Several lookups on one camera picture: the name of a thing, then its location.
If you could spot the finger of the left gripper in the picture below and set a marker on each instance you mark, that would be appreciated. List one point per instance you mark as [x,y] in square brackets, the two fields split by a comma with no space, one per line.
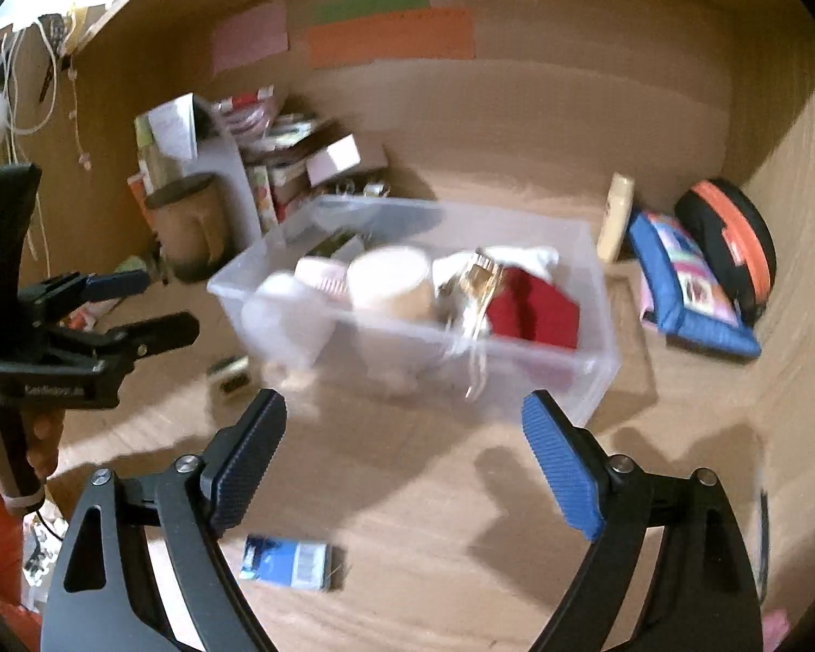
[81,288]
[152,336]

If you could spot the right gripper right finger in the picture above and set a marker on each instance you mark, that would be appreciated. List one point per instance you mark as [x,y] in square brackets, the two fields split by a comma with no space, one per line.
[702,595]

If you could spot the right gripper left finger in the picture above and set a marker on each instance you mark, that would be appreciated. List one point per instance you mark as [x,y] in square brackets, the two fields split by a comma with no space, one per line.
[104,595]

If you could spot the blue barcode box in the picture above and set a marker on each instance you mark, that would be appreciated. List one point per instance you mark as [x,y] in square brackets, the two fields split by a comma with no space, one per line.
[296,564]

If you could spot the white round container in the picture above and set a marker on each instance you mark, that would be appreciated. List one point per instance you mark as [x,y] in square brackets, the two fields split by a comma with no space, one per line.
[393,282]

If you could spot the red velvet pouch gold tie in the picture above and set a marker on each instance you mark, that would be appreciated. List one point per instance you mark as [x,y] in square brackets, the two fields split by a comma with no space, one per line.
[489,300]

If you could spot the left hand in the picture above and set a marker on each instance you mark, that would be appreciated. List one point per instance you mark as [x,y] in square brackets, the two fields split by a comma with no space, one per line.
[44,441]

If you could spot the brown mug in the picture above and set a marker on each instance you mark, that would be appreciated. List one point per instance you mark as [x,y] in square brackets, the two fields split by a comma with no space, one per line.
[194,232]

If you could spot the white receipt paper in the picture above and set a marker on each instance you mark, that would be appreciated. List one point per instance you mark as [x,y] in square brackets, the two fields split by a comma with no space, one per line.
[173,127]

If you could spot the stack of packets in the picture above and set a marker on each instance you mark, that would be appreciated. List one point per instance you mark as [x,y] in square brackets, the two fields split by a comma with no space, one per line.
[274,145]

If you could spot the small white pink box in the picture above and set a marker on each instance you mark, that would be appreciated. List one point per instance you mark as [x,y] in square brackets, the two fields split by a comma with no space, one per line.
[351,155]

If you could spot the blue patchwork pouch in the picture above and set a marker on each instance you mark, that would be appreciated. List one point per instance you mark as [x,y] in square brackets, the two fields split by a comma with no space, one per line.
[682,299]

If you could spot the pink paper note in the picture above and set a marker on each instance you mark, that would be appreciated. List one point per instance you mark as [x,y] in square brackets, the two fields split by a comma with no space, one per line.
[255,34]

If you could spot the clear plastic storage bin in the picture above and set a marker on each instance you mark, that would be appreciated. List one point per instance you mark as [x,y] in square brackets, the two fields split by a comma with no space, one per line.
[287,298]

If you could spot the black orange zip case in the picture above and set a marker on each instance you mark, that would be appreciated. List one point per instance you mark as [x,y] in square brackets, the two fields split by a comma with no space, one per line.
[735,241]

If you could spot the cream lotion bottle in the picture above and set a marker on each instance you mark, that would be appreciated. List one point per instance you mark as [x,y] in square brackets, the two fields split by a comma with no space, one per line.
[619,203]

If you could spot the green paper note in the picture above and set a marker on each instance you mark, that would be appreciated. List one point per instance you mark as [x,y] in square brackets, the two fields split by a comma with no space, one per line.
[344,10]

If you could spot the orange paper note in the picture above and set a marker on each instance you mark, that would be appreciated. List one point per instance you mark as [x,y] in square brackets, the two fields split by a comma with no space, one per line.
[431,33]

